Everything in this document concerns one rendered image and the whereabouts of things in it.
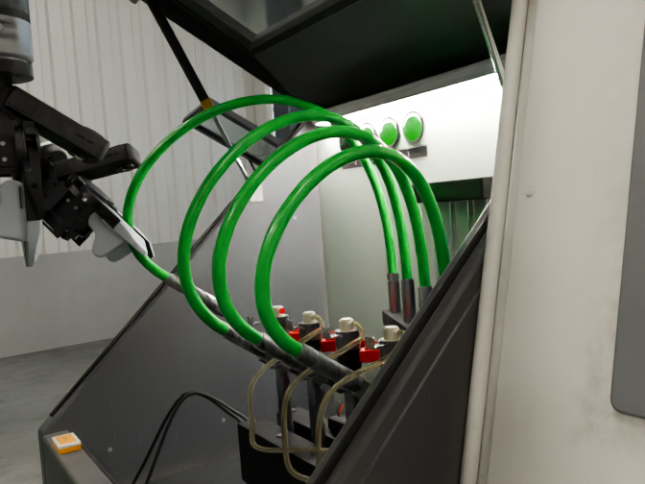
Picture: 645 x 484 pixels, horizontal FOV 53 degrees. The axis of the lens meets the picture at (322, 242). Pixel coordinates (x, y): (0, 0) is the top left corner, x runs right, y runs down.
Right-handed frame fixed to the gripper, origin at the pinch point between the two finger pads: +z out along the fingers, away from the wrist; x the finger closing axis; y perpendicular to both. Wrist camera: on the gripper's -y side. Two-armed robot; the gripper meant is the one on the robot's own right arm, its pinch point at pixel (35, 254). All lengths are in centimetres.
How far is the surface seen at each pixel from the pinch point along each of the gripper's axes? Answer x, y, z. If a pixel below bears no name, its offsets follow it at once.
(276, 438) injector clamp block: 4.2, -25.1, 25.8
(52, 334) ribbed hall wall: -650, -109, 109
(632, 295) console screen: 50, -30, 5
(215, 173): 8.5, -17.9, -7.4
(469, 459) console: 36.2, -26.7, 19.5
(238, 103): -7.6, -29.4, -18.2
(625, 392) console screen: 50, -28, 11
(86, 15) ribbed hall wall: -659, -177, -231
